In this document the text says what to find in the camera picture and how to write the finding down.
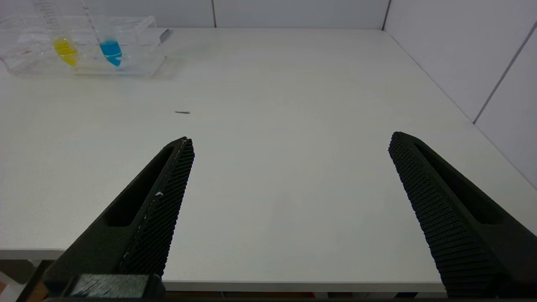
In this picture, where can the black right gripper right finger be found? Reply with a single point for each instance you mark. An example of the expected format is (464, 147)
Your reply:
(457, 226)

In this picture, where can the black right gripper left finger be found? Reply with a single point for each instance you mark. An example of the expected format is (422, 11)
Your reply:
(138, 226)

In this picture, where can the test tube with yellow liquid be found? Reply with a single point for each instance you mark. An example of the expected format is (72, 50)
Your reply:
(66, 49)

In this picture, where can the clear plastic test tube rack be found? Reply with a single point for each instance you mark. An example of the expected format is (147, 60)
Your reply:
(138, 54)

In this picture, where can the test tube with blue liquid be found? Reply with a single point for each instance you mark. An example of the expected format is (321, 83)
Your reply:
(111, 51)

